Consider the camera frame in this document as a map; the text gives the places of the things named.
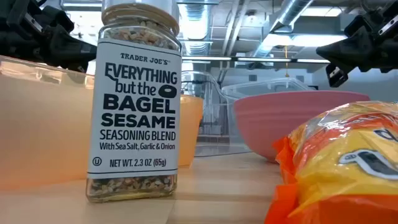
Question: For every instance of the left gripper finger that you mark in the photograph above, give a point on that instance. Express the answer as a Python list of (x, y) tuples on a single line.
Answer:
[(68, 49), (79, 67)]

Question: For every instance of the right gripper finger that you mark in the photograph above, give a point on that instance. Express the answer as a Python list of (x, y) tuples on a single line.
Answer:
[(337, 74), (363, 51)]

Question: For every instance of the bagel seasoning glass jar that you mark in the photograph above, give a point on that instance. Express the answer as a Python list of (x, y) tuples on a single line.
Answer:
[(133, 109)]

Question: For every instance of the pink bowl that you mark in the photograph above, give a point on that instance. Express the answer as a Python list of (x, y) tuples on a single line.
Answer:
[(267, 124)]

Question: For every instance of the orange yellow ramen packet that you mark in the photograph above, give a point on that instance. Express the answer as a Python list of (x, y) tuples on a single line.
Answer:
[(342, 161)]

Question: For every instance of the dark horizontal ceiling pipe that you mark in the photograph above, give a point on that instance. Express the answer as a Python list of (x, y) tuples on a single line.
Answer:
[(84, 4)]

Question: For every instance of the clear plastic bin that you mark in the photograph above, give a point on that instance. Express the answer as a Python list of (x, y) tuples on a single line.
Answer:
[(267, 85), (217, 124)]

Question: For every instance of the orange translucent plastic bin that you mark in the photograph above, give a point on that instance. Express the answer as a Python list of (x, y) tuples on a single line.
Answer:
[(43, 130)]

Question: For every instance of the long linear ceiling light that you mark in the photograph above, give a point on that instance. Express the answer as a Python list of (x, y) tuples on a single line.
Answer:
[(264, 59)]

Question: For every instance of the grey rectangular ceiling duct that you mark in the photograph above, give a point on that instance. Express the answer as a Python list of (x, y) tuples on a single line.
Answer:
[(320, 25)]

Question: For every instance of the smooth silver spiral duct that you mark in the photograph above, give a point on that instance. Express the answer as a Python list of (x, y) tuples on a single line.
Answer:
[(289, 12)]

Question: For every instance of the grey wall box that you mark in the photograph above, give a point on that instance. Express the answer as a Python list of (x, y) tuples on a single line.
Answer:
[(253, 77)]

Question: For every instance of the corrugated silver ventilation duct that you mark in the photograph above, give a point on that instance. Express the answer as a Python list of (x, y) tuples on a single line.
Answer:
[(196, 21)]

